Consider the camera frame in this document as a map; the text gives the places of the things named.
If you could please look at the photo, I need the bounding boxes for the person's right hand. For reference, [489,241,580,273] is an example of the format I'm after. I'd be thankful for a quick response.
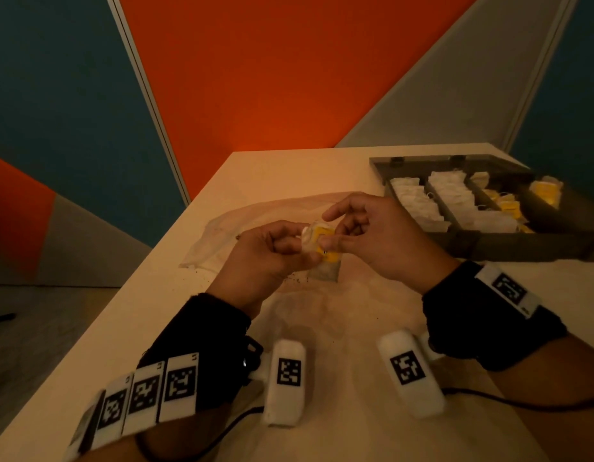
[318,192,461,295]

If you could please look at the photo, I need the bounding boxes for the person's left hand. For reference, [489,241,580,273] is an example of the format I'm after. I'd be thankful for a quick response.
[206,219,325,319]

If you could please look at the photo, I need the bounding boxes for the clear plastic bag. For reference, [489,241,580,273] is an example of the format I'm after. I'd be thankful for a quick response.
[179,191,375,284]

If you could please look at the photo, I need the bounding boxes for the dark compartment organizer box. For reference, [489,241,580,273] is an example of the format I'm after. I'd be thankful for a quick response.
[369,154,594,263]

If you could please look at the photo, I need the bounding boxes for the person's left forearm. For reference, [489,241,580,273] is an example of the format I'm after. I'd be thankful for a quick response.
[80,404,230,462]

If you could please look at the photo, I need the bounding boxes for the person's right forearm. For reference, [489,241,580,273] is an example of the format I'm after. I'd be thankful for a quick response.
[489,334,594,462]

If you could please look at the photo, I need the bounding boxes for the black wrist strap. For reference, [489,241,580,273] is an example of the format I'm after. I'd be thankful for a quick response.
[138,293,264,412]
[422,261,567,372]

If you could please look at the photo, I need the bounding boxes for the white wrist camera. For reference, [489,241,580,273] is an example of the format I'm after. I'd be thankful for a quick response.
[251,339,307,427]
[376,329,446,419]

